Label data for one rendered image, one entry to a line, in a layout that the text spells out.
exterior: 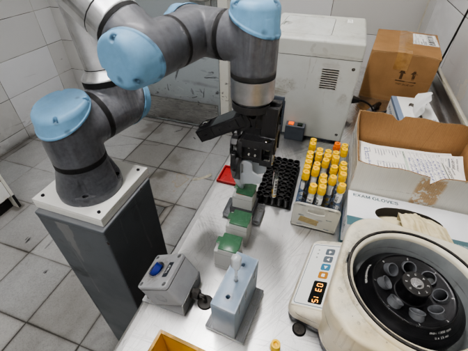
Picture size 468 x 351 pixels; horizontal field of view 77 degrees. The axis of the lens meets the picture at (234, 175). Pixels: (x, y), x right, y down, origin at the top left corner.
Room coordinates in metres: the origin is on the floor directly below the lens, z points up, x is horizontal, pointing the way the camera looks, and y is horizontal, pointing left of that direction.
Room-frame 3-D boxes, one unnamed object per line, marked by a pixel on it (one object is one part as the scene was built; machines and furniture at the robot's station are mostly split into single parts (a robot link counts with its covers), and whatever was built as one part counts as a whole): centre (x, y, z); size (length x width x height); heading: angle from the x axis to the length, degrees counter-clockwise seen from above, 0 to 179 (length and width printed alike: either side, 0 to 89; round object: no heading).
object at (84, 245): (0.55, 0.36, 0.44); 0.20 x 0.20 x 0.87; 71
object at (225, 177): (0.61, 0.00, 0.88); 0.07 x 0.07 x 0.01; 71
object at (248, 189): (0.48, -0.02, 0.95); 0.05 x 0.04 x 0.01; 71
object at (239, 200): (0.48, -0.02, 0.92); 0.05 x 0.04 x 0.06; 71
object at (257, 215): (0.48, -0.02, 0.89); 0.09 x 0.05 x 0.04; 71
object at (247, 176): (0.46, -0.03, 1.00); 0.06 x 0.03 x 0.09; 71
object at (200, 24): (0.51, 0.06, 1.27); 0.11 x 0.11 x 0.08; 60
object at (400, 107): (0.86, -0.59, 0.94); 0.22 x 0.12 x 0.13; 165
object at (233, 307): (0.25, 0.00, 0.92); 0.10 x 0.07 x 0.10; 156
